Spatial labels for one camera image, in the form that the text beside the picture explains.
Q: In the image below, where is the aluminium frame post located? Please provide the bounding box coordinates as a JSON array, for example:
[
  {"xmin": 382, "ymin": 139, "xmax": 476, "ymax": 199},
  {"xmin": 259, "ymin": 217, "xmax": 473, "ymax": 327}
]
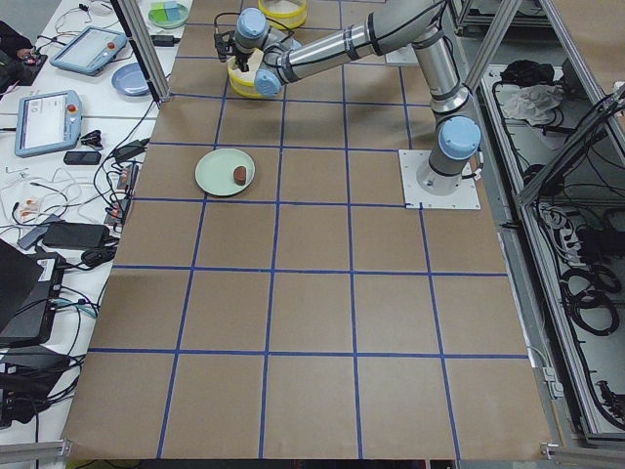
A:
[{"xmin": 111, "ymin": 0, "xmax": 170, "ymax": 107}]

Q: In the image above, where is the black laptop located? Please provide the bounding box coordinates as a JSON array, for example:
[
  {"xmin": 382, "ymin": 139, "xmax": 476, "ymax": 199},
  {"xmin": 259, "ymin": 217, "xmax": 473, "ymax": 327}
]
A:
[{"xmin": 1, "ymin": 241, "xmax": 64, "ymax": 348}]

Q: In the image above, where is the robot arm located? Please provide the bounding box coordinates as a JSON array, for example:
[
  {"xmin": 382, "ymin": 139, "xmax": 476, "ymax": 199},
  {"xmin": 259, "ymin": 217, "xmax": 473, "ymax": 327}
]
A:
[{"xmin": 214, "ymin": 1, "xmax": 481, "ymax": 178}]

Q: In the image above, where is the yellow steamer basket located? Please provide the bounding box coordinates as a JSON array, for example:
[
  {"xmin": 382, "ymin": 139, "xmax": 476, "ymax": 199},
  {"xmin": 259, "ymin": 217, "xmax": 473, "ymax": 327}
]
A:
[
  {"xmin": 258, "ymin": 0, "xmax": 308, "ymax": 29},
  {"xmin": 227, "ymin": 49, "xmax": 283, "ymax": 99}
]

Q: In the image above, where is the black power adapter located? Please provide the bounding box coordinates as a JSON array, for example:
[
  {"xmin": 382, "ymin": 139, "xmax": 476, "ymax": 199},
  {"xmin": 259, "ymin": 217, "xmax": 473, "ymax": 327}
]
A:
[{"xmin": 42, "ymin": 222, "xmax": 110, "ymax": 249}]

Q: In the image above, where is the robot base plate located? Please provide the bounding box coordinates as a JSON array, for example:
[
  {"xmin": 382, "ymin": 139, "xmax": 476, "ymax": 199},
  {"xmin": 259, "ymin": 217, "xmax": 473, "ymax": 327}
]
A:
[{"xmin": 398, "ymin": 149, "xmax": 480, "ymax": 210}]

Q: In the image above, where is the blue plate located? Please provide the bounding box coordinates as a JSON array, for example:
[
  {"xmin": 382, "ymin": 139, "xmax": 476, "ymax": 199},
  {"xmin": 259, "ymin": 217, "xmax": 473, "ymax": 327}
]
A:
[{"xmin": 111, "ymin": 63, "xmax": 149, "ymax": 97}]

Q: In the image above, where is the teach pendant lower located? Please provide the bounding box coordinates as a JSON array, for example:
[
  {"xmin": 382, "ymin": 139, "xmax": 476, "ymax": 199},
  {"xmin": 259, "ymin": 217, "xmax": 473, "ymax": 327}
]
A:
[{"xmin": 15, "ymin": 90, "xmax": 82, "ymax": 157}]

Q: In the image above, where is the brown bun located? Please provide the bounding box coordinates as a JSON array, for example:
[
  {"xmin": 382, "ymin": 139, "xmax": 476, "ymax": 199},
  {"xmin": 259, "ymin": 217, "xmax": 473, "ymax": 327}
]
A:
[{"xmin": 232, "ymin": 166, "xmax": 247, "ymax": 186}]

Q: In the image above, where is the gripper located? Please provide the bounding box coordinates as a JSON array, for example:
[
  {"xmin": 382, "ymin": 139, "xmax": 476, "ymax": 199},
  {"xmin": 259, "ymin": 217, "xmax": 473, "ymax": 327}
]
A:
[{"xmin": 213, "ymin": 30, "xmax": 249, "ymax": 72}]

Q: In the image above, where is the green tray with blocks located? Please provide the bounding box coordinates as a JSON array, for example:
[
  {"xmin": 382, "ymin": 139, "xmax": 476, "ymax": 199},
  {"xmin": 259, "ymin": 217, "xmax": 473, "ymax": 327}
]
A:
[{"xmin": 147, "ymin": 1, "xmax": 189, "ymax": 29}]

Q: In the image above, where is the light green plate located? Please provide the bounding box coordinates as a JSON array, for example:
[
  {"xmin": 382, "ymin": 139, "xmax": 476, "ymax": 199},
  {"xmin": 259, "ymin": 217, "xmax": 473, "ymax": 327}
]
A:
[{"xmin": 194, "ymin": 148, "xmax": 256, "ymax": 197}]

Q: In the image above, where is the teach pendant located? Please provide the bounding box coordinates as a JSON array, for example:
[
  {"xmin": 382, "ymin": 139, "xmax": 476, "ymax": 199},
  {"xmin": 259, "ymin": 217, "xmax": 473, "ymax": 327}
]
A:
[
  {"xmin": 15, "ymin": 90, "xmax": 82, "ymax": 157},
  {"xmin": 50, "ymin": 26, "xmax": 128, "ymax": 76}
]

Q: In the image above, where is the teach pendant upper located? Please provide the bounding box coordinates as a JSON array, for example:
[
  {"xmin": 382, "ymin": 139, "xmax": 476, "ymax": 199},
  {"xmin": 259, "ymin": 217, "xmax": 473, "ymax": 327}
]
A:
[{"xmin": 50, "ymin": 26, "xmax": 128, "ymax": 76}]

